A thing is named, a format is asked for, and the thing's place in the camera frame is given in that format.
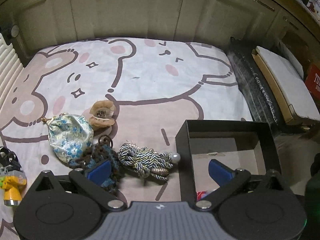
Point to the yellow toy camera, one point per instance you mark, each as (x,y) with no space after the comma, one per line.
(13,179)

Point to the black wrapped bundle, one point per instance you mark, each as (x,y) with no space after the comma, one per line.
(253,85)

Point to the cream ribbed headboard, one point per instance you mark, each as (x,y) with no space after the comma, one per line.
(10,68)

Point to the blue brown crochet scrunchie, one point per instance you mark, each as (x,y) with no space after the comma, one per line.
(102,150)

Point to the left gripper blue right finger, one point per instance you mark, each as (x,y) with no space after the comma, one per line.
(220,173)

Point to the cartoon bear bed sheet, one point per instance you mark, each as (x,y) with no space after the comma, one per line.
(155,85)

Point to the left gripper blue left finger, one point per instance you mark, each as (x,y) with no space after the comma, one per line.
(99,173)

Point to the grey foam board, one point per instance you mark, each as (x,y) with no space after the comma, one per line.
(287,79)

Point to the beige flower hair clip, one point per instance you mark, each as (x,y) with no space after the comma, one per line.
(101,114)

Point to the black open storage box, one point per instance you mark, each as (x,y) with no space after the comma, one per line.
(236,144)

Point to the flat brown cardboard box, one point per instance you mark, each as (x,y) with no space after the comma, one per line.
(277,92)

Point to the blue floral satin pouch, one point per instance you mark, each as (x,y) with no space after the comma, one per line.
(69,136)

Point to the red patterned small pack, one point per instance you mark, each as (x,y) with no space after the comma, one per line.
(202,194)

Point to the cream wardrobe cabinet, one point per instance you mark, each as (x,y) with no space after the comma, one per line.
(34,24)

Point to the red Tuborg carton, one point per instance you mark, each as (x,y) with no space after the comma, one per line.
(313,81)

